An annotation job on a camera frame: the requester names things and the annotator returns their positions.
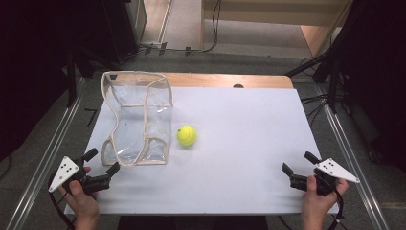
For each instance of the person's left hand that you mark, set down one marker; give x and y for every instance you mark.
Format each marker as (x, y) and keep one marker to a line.
(83, 201)

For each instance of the white table cover board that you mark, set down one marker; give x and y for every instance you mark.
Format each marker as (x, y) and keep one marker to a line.
(239, 153)

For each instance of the light wooden shelf unit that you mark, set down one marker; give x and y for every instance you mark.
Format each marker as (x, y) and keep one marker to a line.
(271, 16)

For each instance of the person's right hand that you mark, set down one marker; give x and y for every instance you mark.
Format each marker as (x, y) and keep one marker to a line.
(314, 204)

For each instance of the black metal stand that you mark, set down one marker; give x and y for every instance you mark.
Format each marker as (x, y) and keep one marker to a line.
(332, 73)
(71, 80)

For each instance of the clear plastic bag beige trim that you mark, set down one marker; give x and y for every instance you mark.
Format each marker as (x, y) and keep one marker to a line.
(140, 127)

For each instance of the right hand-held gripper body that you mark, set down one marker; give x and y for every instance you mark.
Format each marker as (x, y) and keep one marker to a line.
(332, 168)

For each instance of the black cabinet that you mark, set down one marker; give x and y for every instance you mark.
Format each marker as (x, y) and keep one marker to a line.
(123, 28)

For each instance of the yellow tennis ball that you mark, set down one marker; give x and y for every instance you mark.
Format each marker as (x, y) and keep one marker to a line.
(186, 135)

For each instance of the wooden table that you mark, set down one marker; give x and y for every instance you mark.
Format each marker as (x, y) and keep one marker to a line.
(223, 80)

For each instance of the metal floor rail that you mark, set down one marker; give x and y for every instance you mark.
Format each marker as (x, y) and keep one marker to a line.
(354, 166)
(44, 159)

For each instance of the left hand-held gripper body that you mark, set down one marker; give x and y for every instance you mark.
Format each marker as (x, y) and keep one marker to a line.
(67, 169)

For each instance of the person's dark clothing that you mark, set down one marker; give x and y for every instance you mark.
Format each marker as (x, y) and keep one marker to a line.
(191, 223)

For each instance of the black curtain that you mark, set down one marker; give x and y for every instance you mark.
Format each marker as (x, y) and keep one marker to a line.
(376, 80)
(32, 64)

